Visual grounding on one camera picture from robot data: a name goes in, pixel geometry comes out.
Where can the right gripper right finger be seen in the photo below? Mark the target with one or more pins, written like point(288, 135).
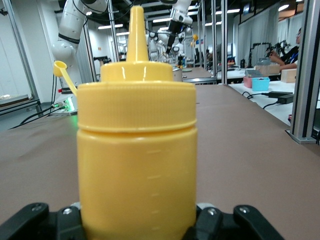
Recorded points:
point(225, 225)

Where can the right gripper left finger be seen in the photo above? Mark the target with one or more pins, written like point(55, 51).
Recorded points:
point(37, 222)

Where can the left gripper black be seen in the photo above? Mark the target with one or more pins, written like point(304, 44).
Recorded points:
point(173, 28)

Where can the yellow squeeze bottle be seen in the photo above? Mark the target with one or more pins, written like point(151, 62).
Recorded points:
point(136, 150)

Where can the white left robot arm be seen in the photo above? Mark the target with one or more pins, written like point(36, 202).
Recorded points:
point(71, 25)

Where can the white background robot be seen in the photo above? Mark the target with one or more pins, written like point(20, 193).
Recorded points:
point(153, 50)

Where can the yellow ball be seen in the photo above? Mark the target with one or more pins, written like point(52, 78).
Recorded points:
point(195, 37)

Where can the pink plastic box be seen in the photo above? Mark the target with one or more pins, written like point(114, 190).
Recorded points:
point(247, 82)

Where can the blue plastic box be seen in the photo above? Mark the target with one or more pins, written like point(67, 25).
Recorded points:
point(260, 84)

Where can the brown cardboard box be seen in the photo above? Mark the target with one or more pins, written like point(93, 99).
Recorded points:
point(267, 70)

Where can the white side table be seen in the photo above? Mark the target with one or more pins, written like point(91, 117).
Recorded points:
point(250, 112)

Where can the seated person in black shirt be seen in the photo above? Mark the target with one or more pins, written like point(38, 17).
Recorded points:
point(290, 57)

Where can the black power adapter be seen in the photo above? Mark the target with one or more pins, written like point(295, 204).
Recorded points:
point(280, 96)

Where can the wooden block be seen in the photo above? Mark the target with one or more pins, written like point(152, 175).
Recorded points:
point(288, 75)

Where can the aluminium camera mount post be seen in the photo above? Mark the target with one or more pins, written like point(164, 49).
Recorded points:
point(306, 75)

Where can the aluminium frame post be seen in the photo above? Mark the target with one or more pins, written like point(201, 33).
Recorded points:
point(23, 55)

